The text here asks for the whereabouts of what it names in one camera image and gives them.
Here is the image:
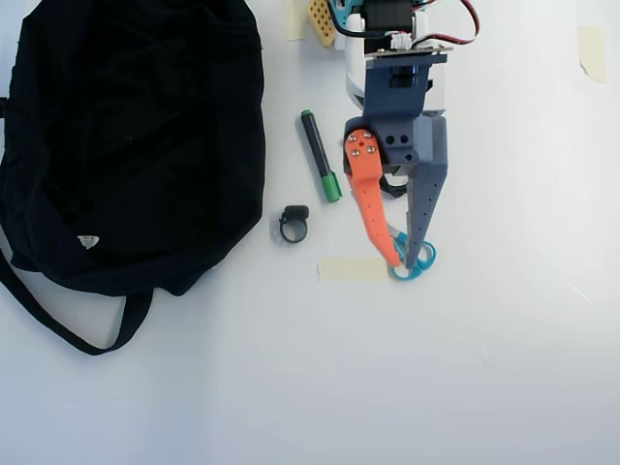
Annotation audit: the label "beige tape piece torn edge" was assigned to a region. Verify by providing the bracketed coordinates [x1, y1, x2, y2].
[576, 25, 606, 84]

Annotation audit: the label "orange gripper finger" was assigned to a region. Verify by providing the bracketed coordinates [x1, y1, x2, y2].
[342, 127, 403, 267]

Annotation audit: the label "blue-handled scissors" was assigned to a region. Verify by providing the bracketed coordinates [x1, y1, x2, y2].
[385, 221, 437, 282]

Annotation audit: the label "grey-blue gripper body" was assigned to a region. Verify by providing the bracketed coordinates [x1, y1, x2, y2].
[345, 52, 450, 179]

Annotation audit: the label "black marker with green cap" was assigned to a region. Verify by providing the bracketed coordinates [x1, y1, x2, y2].
[294, 108, 344, 203]

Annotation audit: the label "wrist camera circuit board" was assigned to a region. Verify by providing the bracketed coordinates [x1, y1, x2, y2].
[365, 45, 455, 62]

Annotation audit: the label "black fabric bag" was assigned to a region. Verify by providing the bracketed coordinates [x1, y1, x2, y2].
[0, 0, 267, 357]

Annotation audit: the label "long beige tape strip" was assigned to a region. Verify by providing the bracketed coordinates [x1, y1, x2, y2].
[317, 257, 391, 283]

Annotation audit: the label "beige tape piece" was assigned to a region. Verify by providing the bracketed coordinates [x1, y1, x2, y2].
[285, 0, 311, 41]

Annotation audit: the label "red white servo cable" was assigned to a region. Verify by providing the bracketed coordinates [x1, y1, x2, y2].
[449, 0, 484, 48]

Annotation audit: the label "grey-blue gripper finger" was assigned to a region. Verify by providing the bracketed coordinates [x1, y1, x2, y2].
[404, 162, 450, 271]

